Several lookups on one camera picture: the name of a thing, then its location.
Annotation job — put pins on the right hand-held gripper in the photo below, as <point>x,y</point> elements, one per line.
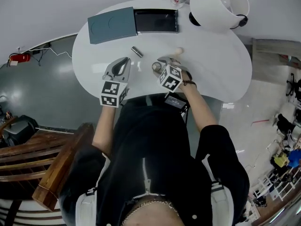
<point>170,79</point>

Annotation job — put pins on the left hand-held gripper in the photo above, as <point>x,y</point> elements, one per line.
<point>111,93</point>

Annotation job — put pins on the round silver compact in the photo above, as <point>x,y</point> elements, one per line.
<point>157,66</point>

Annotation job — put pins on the small cream round object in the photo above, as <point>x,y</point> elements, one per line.
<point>178,51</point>

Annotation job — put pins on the small dark metal cylinder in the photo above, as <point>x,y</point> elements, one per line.
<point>137,51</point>

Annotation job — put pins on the teal box lid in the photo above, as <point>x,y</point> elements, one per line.
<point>110,25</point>

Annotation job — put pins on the person's left forearm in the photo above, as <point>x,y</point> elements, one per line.
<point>104,131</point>

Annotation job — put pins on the person's right forearm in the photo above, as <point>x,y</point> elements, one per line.
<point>200,107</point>

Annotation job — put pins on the white curved table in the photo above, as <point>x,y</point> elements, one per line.
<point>211,67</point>

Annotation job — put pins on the person's right hand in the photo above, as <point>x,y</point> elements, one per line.
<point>186,75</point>

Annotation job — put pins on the black waist display device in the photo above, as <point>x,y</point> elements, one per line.
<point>175,101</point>

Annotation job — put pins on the person's black jacket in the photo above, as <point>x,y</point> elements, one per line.
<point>152,138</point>

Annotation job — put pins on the white table lamp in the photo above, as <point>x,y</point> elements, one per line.
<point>211,6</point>

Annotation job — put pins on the black power adapter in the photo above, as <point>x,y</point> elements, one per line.
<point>37,52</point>

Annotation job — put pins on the red fire extinguisher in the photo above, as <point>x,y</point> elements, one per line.
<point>21,58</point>

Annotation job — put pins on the brown wooden stair railing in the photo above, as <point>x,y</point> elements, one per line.
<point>61,154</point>

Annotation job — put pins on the grey wooden shelf unit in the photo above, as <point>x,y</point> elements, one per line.
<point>270,55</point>

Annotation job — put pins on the black plastic bin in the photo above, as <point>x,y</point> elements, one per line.
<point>18,131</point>

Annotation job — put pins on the black office chair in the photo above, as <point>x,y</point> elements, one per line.
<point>295,86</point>

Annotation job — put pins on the yellow bag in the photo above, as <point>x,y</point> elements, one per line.
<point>281,160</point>

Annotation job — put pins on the white shelf rack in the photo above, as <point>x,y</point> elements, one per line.
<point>275,185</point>

